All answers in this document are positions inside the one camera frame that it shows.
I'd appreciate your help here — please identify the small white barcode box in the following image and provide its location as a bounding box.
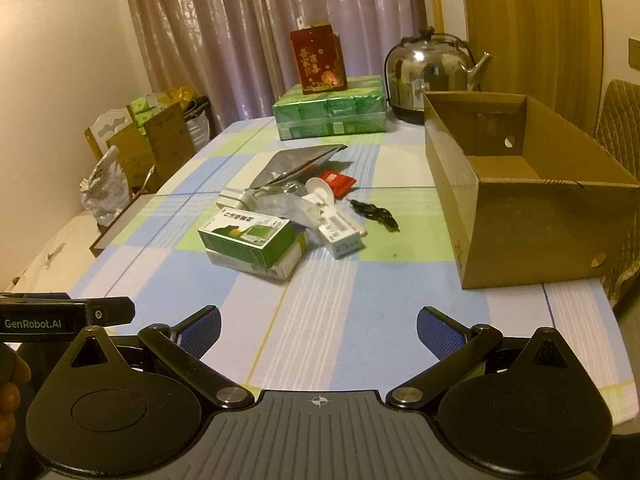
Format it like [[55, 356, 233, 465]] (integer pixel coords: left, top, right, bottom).
[[316, 207, 365, 260]]

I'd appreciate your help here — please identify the white speckled spoon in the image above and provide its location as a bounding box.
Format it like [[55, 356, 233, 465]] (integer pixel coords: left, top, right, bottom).
[[305, 176, 369, 239]]

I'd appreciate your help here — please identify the clear bag with white items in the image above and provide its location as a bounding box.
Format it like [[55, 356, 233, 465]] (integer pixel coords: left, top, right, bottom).
[[80, 145, 132, 228]]

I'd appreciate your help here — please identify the clear plastic case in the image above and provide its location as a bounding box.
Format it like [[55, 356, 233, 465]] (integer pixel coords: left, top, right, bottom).
[[257, 191, 322, 232]]

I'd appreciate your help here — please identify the green medicine box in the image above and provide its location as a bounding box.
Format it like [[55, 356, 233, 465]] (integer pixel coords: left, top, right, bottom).
[[197, 208, 297, 269]]

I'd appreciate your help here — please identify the yellow plastic bag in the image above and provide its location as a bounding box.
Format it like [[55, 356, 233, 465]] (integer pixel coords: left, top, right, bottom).
[[159, 87, 194, 109]]

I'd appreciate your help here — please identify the white flat box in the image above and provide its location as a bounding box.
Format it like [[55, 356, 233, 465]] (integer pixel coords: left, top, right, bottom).
[[206, 232, 307, 281]]

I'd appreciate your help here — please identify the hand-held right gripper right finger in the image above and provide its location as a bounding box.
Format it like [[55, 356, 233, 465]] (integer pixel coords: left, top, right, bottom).
[[386, 305, 583, 411]]

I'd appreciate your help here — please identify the silver foil pouch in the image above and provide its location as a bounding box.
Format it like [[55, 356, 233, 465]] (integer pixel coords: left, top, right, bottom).
[[248, 144, 348, 191]]

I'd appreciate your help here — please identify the green carton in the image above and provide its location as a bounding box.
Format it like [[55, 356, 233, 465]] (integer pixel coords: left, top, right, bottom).
[[129, 94, 162, 127]]

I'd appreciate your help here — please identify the tall brown carton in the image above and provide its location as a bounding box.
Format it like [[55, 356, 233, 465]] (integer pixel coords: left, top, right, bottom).
[[144, 104, 196, 182]]

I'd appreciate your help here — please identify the brown cardboard box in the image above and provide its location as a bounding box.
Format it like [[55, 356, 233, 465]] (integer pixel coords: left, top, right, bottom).
[[422, 91, 640, 291]]

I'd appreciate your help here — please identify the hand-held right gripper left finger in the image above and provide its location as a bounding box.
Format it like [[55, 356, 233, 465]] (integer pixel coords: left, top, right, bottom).
[[65, 304, 256, 409]]

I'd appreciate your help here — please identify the quilted chair cover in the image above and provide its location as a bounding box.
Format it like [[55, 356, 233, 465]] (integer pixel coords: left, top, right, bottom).
[[595, 79, 640, 307]]

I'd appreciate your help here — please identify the red snack packet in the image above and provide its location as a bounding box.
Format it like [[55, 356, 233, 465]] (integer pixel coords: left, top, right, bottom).
[[317, 170, 357, 200]]

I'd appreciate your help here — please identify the clear glass jar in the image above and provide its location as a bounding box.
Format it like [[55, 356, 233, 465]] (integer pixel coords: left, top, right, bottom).
[[249, 180, 308, 211]]

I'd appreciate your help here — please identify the red patterned box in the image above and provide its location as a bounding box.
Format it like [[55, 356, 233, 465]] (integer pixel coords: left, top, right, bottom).
[[289, 23, 347, 96]]

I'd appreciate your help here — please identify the mauve curtain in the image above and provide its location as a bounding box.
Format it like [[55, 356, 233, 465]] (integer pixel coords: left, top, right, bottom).
[[120, 0, 427, 128]]

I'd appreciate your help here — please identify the steel kettle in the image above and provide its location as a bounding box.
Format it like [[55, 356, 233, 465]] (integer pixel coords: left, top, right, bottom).
[[384, 30, 493, 125]]

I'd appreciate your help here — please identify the green wrapped tissue pack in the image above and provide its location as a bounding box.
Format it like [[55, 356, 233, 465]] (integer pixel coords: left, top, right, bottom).
[[272, 75, 388, 141]]

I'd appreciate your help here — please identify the white wooden chair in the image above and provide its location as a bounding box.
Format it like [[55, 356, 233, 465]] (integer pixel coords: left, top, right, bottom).
[[84, 106, 136, 161]]

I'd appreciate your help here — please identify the yellow wooden door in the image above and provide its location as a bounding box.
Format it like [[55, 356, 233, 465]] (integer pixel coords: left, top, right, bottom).
[[460, 0, 602, 128]]

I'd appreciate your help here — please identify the person's left hand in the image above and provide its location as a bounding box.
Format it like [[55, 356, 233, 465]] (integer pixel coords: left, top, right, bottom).
[[0, 357, 32, 453]]

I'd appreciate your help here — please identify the small brown carton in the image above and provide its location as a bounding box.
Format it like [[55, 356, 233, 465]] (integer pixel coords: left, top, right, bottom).
[[106, 125, 157, 193]]

